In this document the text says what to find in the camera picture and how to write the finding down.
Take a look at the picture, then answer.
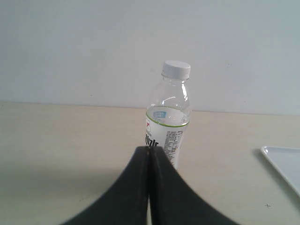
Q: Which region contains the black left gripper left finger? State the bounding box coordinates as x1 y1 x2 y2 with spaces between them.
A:
64 146 150 225

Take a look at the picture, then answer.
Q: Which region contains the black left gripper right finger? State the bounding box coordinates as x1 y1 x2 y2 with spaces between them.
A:
149 147 237 225

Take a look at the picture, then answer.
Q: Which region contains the clear plastic water bottle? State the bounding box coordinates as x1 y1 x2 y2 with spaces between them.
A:
145 76 192 168

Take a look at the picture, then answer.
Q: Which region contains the white bottle cap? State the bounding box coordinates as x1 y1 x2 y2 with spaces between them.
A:
161 60 191 80

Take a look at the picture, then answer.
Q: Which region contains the white plastic tray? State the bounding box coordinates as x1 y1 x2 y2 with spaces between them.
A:
260 146 300 196

